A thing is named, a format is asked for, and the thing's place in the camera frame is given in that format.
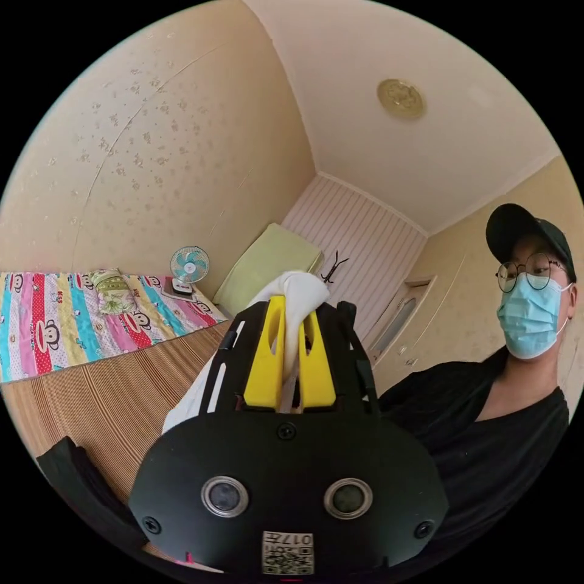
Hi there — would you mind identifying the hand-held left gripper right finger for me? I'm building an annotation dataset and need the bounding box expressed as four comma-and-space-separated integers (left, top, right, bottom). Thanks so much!
299, 313, 338, 409

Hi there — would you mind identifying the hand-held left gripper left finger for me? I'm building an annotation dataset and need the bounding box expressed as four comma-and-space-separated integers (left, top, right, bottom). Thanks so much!
243, 295, 287, 408

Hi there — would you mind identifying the white long sleeve shirt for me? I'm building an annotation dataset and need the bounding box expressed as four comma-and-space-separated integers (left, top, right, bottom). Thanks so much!
161, 270, 331, 435

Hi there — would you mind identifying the light green cushion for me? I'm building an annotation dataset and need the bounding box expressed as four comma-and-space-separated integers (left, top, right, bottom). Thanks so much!
213, 222, 324, 319

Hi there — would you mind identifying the door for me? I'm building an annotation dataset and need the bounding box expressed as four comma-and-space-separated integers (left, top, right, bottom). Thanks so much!
367, 275, 437, 366

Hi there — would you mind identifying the black coat rack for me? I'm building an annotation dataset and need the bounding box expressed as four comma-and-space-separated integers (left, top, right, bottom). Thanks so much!
320, 250, 350, 285

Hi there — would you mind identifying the small teal desk fan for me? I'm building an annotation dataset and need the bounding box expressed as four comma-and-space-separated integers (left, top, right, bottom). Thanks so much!
169, 246, 211, 297

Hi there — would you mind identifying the bed with woven mat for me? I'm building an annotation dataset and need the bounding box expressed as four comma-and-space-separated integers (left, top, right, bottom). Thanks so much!
0, 271, 238, 507

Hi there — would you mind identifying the green floral pillow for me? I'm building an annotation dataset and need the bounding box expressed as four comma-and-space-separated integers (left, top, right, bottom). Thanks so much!
89, 268, 134, 315

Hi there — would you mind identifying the person's body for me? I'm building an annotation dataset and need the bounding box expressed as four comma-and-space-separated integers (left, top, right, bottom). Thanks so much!
378, 203, 577, 562

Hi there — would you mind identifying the striped cartoon print quilt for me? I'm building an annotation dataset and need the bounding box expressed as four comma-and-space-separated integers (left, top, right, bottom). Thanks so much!
0, 271, 229, 383

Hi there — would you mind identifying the black garment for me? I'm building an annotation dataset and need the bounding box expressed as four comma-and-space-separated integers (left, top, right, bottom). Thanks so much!
35, 436, 151, 555

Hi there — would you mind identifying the round ceiling lamp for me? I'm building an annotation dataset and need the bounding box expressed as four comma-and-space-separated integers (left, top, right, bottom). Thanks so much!
377, 78, 426, 120

